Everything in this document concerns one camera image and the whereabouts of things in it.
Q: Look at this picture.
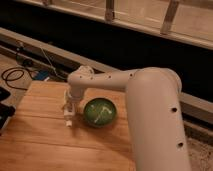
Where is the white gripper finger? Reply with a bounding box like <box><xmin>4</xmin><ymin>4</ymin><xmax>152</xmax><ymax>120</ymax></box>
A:
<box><xmin>62</xmin><ymin>103</ymin><xmax>68</xmax><ymax>111</ymax></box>
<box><xmin>74</xmin><ymin>103</ymin><xmax>79</xmax><ymax>114</ymax></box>

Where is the white plastic bottle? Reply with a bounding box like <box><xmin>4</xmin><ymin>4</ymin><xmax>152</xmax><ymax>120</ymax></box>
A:
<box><xmin>63</xmin><ymin>91</ymin><xmax>75</xmax><ymax>127</ymax></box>

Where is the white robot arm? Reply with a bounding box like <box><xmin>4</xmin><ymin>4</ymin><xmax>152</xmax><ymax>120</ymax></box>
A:
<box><xmin>64</xmin><ymin>66</ymin><xmax>192</xmax><ymax>171</ymax></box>

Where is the green ceramic bowl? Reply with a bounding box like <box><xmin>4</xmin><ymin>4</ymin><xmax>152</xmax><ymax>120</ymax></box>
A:
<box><xmin>83</xmin><ymin>98</ymin><xmax>117</xmax><ymax>127</ymax></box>

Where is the blue box on floor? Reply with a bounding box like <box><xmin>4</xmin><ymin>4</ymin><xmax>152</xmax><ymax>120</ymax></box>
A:
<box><xmin>33</xmin><ymin>70</ymin><xmax>49</xmax><ymax>81</ymax></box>

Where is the black device at left edge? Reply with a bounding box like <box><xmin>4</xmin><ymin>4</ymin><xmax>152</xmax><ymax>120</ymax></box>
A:
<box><xmin>0</xmin><ymin>86</ymin><xmax>16</xmax><ymax>136</ymax></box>

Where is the black coiled cable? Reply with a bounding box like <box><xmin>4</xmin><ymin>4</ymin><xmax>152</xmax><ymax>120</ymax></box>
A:
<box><xmin>1</xmin><ymin>66</ymin><xmax>36</xmax><ymax>90</ymax></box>

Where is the wooden railing frame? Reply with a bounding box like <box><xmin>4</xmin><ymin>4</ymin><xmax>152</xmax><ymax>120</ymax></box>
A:
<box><xmin>19</xmin><ymin>0</ymin><xmax>213</xmax><ymax>50</ymax></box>

